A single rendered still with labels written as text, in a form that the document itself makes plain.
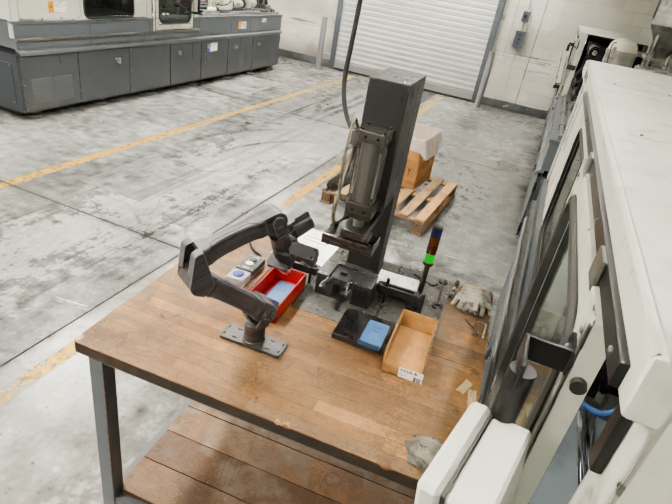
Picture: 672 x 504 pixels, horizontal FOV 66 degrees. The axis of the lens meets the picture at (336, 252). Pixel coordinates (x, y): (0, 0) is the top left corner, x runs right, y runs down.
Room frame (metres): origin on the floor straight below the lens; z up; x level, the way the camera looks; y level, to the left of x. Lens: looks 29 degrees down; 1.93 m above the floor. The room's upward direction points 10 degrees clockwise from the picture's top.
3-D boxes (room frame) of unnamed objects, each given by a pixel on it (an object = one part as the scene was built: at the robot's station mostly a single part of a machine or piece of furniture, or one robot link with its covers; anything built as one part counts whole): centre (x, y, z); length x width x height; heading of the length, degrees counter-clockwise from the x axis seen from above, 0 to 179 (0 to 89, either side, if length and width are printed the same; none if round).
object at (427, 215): (4.78, -0.45, 0.07); 1.20 x 1.00 x 0.14; 159
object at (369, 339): (1.32, -0.17, 0.93); 0.15 x 0.07 x 0.03; 164
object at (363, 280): (1.56, -0.06, 0.98); 0.20 x 0.10 x 0.01; 75
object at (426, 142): (5.08, -0.53, 0.40); 0.67 x 0.60 x 0.50; 157
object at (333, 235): (1.63, -0.06, 1.22); 0.26 x 0.18 x 0.30; 165
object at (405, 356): (1.29, -0.29, 0.93); 0.25 x 0.13 x 0.08; 165
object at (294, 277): (1.45, 0.18, 0.93); 0.25 x 0.12 x 0.06; 165
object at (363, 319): (1.35, -0.13, 0.91); 0.17 x 0.16 x 0.02; 75
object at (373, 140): (1.56, -0.05, 1.37); 0.11 x 0.09 x 0.30; 75
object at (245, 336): (1.21, 0.20, 0.94); 0.20 x 0.07 x 0.08; 75
